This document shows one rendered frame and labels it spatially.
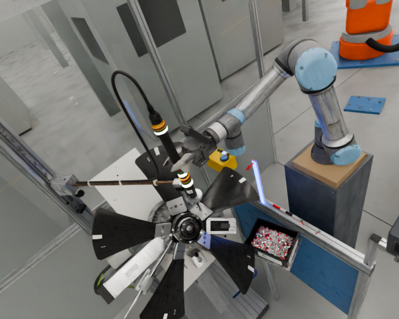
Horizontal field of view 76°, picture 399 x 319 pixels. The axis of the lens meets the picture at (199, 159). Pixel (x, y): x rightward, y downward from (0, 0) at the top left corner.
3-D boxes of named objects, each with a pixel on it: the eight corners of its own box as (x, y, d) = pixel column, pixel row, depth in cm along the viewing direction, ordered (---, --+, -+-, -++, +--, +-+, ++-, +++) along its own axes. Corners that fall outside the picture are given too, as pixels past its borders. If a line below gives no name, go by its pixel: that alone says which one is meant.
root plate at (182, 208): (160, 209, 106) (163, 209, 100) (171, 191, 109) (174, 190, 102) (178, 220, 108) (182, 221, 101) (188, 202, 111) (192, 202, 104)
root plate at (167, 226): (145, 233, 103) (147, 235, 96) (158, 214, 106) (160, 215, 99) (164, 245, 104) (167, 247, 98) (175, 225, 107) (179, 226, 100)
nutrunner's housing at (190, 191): (190, 204, 102) (140, 109, 73) (192, 197, 105) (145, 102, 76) (199, 204, 101) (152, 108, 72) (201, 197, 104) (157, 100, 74)
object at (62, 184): (58, 196, 121) (46, 184, 116) (67, 185, 126) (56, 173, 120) (75, 196, 117) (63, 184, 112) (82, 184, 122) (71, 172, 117)
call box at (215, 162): (208, 168, 158) (204, 155, 151) (220, 158, 161) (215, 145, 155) (227, 178, 147) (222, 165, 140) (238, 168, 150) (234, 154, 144)
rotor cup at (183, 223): (159, 233, 107) (164, 236, 94) (177, 203, 111) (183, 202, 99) (187, 250, 109) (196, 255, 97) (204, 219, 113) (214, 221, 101)
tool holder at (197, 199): (179, 204, 101) (170, 188, 95) (184, 190, 106) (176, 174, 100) (200, 204, 98) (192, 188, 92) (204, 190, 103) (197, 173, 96)
